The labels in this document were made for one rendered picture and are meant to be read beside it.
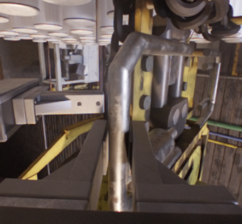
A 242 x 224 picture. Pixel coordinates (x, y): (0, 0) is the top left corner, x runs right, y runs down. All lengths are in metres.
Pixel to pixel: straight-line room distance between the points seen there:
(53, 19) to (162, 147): 1.08
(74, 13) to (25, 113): 0.77
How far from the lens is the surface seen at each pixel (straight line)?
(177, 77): 0.35
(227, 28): 0.40
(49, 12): 1.19
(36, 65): 7.66
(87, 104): 0.23
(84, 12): 0.95
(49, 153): 0.37
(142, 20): 0.25
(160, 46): 0.16
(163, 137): 0.20
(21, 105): 0.22
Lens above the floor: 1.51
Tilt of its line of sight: 15 degrees up
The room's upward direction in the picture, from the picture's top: 179 degrees counter-clockwise
